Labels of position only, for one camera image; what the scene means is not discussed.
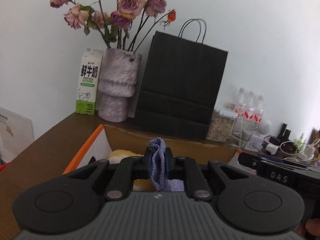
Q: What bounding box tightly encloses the white yellow plush hamster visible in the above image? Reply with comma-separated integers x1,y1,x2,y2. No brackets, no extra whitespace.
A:
108,150,156,192

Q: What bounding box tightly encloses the clear drinking glass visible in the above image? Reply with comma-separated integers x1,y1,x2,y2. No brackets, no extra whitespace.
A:
228,116,256,150

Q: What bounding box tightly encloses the left water bottle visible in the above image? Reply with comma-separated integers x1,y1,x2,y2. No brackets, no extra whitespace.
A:
231,87,246,117

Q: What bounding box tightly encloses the person right hand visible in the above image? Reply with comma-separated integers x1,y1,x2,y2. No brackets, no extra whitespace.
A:
296,218,320,239

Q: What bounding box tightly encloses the red pumpkin cardboard box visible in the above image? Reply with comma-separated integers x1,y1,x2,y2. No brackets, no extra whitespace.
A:
62,123,258,181

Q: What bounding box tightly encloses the middle water bottle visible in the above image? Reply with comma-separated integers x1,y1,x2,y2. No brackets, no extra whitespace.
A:
245,91,255,120

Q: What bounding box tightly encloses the clear jar of seeds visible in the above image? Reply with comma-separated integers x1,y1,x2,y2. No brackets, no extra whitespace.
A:
206,107,238,142

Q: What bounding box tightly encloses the red plastic basin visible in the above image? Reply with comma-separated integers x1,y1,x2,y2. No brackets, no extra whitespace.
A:
0,163,8,172

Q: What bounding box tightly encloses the white round speaker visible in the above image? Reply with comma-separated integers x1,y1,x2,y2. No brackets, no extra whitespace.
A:
257,119,272,135

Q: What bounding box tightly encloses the dried pink rose bouquet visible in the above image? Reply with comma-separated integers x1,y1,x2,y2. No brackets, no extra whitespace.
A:
49,0,177,53

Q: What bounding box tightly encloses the black paper shopping bag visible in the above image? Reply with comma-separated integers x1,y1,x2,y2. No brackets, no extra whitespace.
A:
133,31,228,139

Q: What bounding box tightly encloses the water bottle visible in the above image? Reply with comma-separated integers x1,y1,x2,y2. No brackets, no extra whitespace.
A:
253,95,264,123
245,91,255,120
231,87,246,117

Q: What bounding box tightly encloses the white green milk carton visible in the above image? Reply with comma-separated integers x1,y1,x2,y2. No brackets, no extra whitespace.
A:
75,48,104,115

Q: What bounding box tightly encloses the white printed tin box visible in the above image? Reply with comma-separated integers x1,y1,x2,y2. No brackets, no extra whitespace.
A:
246,134,264,152

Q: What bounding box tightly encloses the white charger plug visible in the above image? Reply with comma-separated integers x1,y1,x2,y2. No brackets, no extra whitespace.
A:
265,144,278,155

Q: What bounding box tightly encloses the right water bottle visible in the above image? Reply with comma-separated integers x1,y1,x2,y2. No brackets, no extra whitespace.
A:
253,95,264,123

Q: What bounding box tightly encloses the purple knitted cloth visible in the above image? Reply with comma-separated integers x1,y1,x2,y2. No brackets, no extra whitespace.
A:
149,137,184,192

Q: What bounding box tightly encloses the black upright device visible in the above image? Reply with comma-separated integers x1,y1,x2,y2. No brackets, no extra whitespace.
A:
277,123,291,142

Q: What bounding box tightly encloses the purple textured vase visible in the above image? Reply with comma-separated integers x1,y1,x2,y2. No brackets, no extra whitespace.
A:
98,48,142,123

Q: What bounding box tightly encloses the black power strip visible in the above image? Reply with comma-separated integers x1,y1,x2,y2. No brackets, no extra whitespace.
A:
262,135,316,160

